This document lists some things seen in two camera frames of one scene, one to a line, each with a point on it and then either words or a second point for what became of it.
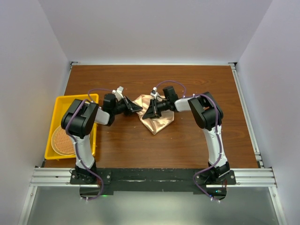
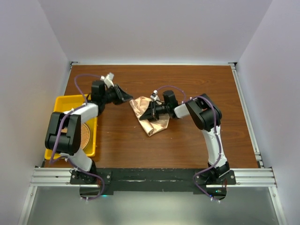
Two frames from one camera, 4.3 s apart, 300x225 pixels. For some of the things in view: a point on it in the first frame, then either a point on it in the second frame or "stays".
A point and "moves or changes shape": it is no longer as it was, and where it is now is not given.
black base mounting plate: (179, 179) stays
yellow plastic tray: (61, 105) stays
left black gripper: (130, 106) → (121, 95)
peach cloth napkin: (154, 124) moves or changes shape
